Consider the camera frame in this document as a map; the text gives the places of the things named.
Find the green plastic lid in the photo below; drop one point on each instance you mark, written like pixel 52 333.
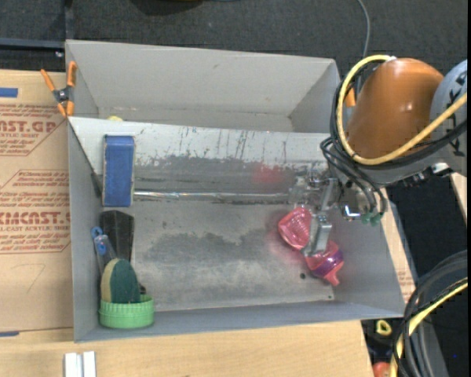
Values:
pixel 127 315

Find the pink plastic sippy cup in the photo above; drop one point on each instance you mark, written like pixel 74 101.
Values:
pixel 325 263

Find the grey metal bin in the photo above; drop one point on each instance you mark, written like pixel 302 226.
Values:
pixel 220 257

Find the blue sponge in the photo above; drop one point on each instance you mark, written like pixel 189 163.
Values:
pixel 118 171

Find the small yellow object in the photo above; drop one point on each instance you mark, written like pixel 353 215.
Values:
pixel 114 118

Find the green and yellow sponge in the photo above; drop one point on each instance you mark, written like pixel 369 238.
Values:
pixel 123 283

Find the clear tube with blue cap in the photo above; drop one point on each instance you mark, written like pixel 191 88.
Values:
pixel 101 247

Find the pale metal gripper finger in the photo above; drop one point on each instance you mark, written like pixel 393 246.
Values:
pixel 304 192
pixel 318 236

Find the brown cardboard board red print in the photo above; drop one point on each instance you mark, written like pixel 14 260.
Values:
pixel 31 195

